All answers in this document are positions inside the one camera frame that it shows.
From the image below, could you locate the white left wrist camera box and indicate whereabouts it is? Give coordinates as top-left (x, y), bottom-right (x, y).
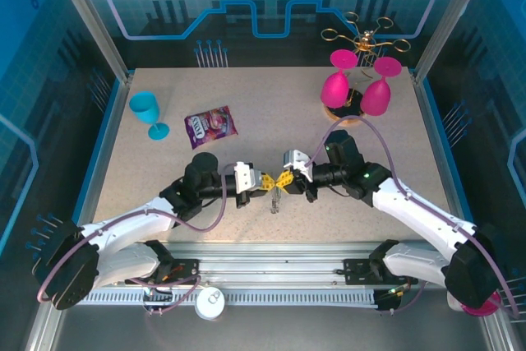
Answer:
top-left (233, 160), bottom-right (263, 195)

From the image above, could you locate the small clear glass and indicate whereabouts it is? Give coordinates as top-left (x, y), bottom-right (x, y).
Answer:
top-left (268, 188), bottom-right (285, 215)

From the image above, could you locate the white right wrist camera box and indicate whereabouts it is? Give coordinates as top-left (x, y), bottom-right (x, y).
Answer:
top-left (281, 148), bottom-right (314, 182)

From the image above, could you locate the gold wire glass rack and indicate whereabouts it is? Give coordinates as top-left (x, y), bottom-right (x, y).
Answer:
top-left (320, 12), bottom-right (412, 122)

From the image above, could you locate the blue plastic goblet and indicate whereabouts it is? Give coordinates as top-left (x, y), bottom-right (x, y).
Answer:
top-left (129, 90), bottom-right (170, 141)

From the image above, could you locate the aluminium frame post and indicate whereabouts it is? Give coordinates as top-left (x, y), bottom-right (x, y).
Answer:
top-left (412, 0), bottom-right (484, 85)
top-left (45, 0), bottom-right (135, 84)

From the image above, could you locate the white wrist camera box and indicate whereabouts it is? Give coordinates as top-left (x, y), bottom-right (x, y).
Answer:
top-left (233, 160), bottom-right (263, 195)
top-left (281, 148), bottom-right (314, 182)

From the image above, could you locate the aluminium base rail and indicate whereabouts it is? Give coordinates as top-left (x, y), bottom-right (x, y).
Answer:
top-left (143, 241), bottom-right (437, 287)

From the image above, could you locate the pink plastic goblet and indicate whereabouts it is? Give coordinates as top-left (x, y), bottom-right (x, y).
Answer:
top-left (360, 58), bottom-right (402, 117)
top-left (320, 49), bottom-right (358, 109)

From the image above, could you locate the pink round disc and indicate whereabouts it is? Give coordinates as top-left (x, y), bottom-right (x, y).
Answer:
top-left (459, 291), bottom-right (501, 319)

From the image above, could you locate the white slotted cable duct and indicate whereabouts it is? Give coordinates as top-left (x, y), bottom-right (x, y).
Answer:
top-left (77, 287), bottom-right (380, 307)

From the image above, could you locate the purple Fox's candy bag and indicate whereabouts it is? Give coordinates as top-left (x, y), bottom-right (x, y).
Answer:
top-left (183, 105), bottom-right (239, 150)

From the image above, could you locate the white round lid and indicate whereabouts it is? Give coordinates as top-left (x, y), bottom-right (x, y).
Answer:
top-left (194, 287), bottom-right (226, 321)

